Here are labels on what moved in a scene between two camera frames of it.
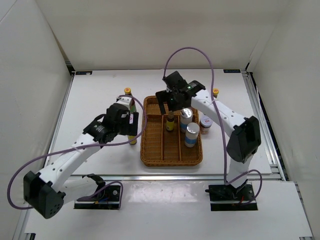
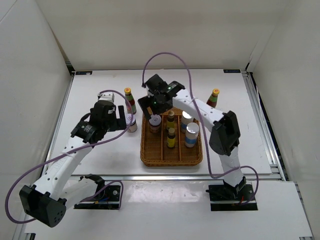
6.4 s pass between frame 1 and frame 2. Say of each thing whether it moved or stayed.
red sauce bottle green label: stayed
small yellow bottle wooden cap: moved
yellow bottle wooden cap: stayed
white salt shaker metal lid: stayed
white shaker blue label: stayed
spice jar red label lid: moved
